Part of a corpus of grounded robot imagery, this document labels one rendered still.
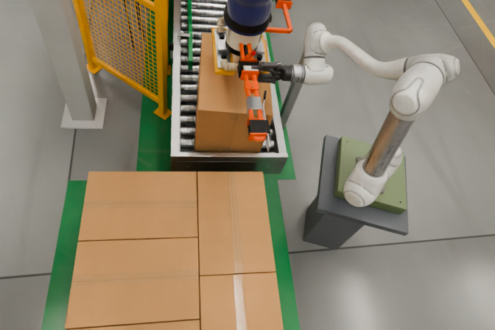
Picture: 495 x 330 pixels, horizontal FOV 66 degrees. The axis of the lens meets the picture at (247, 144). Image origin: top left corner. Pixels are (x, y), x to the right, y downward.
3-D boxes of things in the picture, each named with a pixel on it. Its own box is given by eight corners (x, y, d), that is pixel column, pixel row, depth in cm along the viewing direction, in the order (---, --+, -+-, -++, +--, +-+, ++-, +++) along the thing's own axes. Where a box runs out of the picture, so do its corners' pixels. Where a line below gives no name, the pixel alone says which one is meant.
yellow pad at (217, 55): (211, 29, 210) (211, 22, 206) (228, 30, 212) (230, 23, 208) (214, 74, 192) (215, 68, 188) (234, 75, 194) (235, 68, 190)
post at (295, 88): (271, 131, 316) (307, 38, 234) (279, 131, 317) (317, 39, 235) (272, 138, 312) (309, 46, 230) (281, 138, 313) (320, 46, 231)
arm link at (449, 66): (413, 48, 152) (399, 63, 145) (462, 43, 139) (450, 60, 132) (418, 77, 158) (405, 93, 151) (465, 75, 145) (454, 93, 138)
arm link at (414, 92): (382, 190, 193) (362, 219, 181) (354, 173, 199) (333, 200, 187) (455, 71, 134) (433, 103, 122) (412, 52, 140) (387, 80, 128)
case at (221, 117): (198, 77, 261) (202, 32, 229) (255, 82, 268) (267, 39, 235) (194, 151, 228) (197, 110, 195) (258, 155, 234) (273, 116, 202)
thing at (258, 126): (245, 124, 165) (247, 118, 161) (262, 124, 166) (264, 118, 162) (247, 141, 160) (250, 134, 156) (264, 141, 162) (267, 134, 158)
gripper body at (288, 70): (294, 73, 178) (275, 72, 176) (289, 85, 185) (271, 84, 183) (291, 61, 182) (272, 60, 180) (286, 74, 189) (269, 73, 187)
